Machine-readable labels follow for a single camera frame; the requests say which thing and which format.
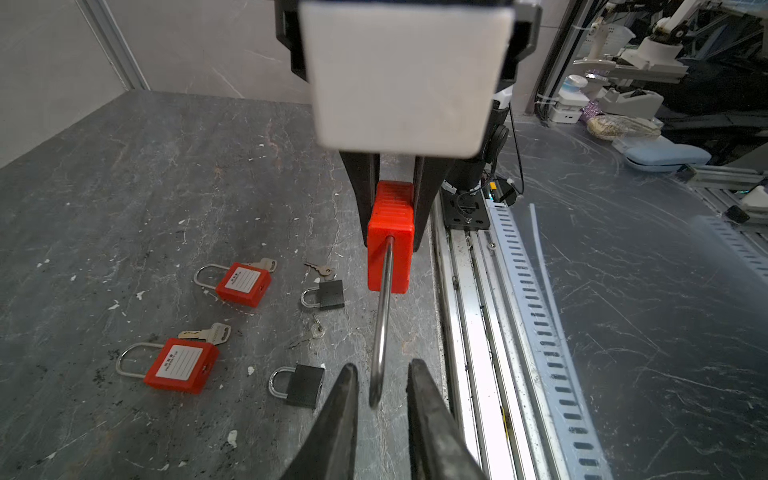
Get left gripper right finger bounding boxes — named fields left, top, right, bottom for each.
left=406, top=359, right=487, bottom=479

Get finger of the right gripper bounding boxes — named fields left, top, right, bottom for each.
left=339, top=151, right=381, bottom=245
left=413, top=156, right=452, bottom=251

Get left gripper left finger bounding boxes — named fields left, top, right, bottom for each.
left=281, top=363, right=359, bottom=479

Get small black padlock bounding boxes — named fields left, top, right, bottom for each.
left=267, top=364, right=325, bottom=410
left=300, top=280, right=345, bottom=310

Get red padlock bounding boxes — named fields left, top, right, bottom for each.
left=193, top=263, right=272, bottom=308
left=115, top=338, right=220, bottom=394
left=367, top=181, right=415, bottom=409

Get small key with ring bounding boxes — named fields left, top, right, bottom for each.
left=288, top=320, right=325, bottom=349

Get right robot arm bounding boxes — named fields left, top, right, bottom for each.
left=340, top=100, right=511, bottom=249

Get small brass key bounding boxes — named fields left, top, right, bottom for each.
left=304, top=262, right=336, bottom=281

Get silver padlock key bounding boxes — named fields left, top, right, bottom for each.
left=177, top=323, right=231, bottom=345
left=248, top=257, right=277, bottom=273

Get background lab equipment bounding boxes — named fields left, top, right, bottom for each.
left=533, top=0, right=768, bottom=229

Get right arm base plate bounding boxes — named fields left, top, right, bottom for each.
left=440, top=188, right=491, bottom=231

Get aluminium mounting rail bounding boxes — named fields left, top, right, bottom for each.
left=431, top=201, right=550, bottom=479

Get white slotted cable duct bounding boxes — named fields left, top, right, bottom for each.
left=486, top=200, right=613, bottom=479

